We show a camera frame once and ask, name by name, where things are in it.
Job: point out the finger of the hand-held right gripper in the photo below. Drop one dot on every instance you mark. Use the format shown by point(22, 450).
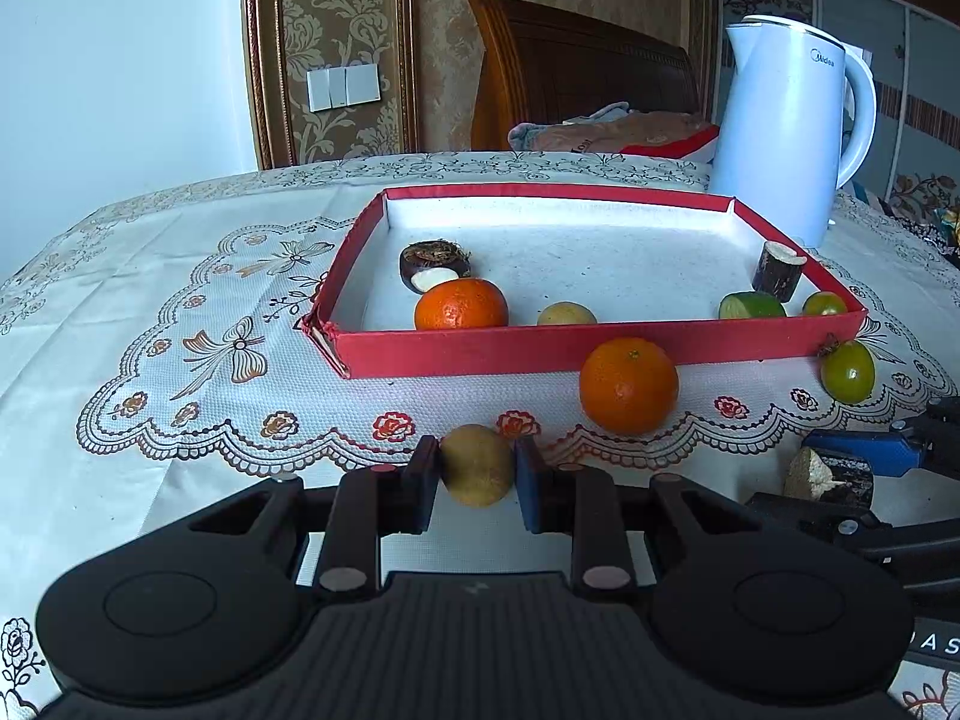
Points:
point(862, 448)
point(847, 525)

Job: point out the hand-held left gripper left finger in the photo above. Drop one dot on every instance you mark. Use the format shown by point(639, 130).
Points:
point(422, 484)

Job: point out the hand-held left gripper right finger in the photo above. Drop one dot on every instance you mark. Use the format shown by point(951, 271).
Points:
point(530, 484)

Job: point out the dark sugarcane piece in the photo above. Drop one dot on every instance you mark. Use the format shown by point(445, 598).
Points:
point(832, 476)
point(780, 277)

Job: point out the yellow-brown round fruit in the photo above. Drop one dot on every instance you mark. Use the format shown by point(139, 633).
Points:
point(476, 469)
point(567, 314)

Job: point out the green round fruit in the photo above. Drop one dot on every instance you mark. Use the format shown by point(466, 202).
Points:
point(847, 373)
point(825, 304)

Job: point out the cut green fruit piece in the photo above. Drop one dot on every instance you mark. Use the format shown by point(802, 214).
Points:
point(750, 306)

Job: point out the large orange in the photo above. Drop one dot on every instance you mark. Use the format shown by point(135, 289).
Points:
point(461, 305)

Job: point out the dark water chestnut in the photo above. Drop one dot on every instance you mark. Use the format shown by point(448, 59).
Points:
point(433, 264)

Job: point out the red cardboard box tray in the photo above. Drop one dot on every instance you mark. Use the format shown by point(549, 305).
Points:
point(585, 255)

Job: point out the small orange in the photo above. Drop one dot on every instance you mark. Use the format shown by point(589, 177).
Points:
point(628, 386)

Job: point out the dark floral bedding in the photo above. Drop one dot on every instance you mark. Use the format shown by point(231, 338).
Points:
point(926, 210)

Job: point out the white floral tablecloth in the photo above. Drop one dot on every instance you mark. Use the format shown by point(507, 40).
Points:
point(135, 360)

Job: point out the white electric kettle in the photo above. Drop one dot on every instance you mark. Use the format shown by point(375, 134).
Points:
point(780, 127)

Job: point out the red cloth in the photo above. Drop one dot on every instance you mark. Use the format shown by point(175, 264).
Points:
point(679, 144)

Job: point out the beige crumpled blanket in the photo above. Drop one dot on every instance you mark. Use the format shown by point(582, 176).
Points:
point(600, 131)

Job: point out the wooden chair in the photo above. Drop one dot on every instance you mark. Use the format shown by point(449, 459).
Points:
point(577, 67)

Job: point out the white wall light switch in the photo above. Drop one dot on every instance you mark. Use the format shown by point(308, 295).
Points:
point(343, 87)

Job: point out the gold framed wall panel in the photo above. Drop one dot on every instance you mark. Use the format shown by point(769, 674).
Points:
point(337, 30)

